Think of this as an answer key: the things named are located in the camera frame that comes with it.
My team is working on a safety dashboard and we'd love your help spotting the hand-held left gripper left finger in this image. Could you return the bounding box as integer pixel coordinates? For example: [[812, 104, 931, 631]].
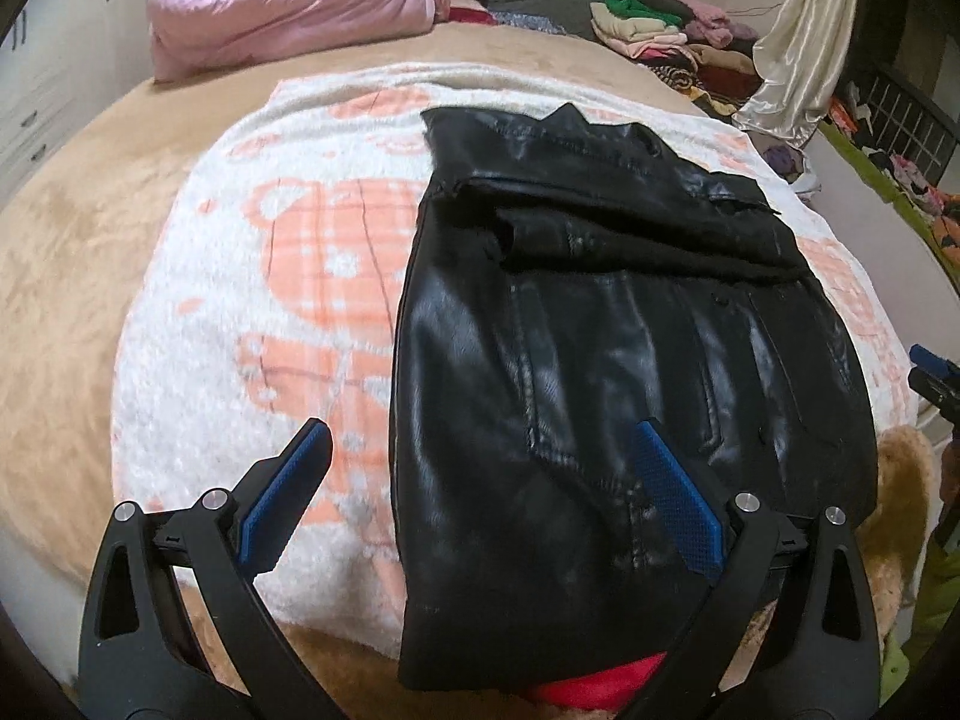
[[79, 418, 335, 720]]

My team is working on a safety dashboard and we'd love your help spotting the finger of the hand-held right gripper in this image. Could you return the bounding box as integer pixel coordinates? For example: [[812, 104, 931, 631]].
[[906, 364, 960, 421], [909, 343, 960, 376]]

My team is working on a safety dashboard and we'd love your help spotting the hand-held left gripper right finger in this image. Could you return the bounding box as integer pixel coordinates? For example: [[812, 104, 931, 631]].
[[622, 420, 878, 720]]

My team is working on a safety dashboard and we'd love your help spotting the black leather jacket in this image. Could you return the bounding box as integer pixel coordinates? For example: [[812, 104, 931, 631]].
[[390, 101, 880, 695]]

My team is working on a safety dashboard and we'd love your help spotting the colourful clothes heap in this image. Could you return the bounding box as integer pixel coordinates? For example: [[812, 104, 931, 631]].
[[829, 82, 960, 248]]

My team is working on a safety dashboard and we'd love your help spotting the laundry basket with clothes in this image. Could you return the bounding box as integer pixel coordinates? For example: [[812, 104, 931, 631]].
[[761, 139, 822, 196]]

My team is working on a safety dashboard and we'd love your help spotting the pile of folded clothes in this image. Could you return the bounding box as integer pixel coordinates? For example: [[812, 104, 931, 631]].
[[589, 0, 773, 117]]

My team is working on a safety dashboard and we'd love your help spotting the green ledge cover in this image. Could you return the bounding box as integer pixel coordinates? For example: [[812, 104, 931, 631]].
[[817, 120, 960, 271]]

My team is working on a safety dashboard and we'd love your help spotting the white and orange printed blanket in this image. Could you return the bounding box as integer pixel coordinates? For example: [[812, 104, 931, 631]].
[[109, 61, 920, 661]]

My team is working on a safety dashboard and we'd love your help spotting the bright red garment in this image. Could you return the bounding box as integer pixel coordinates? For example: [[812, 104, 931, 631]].
[[525, 652, 668, 713]]

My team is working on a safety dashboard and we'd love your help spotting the bed with beige fleece sheet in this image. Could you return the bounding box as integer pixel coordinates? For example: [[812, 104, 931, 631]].
[[0, 15, 946, 720]]

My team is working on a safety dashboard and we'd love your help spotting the cream satin curtain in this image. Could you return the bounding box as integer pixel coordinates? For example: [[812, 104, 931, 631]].
[[731, 0, 863, 151]]

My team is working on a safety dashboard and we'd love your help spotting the white wardrobe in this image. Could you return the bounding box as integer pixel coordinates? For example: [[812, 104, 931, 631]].
[[0, 0, 151, 203]]

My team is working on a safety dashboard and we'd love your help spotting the pink quilt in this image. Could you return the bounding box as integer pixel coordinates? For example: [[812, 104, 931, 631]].
[[146, 0, 437, 83]]

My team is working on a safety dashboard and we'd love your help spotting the blue patterned cloth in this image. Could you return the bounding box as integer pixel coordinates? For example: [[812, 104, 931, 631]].
[[491, 11, 567, 35]]

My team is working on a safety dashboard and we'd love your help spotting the black wire grid rack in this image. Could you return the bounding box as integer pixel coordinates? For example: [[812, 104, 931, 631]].
[[847, 64, 960, 188]]

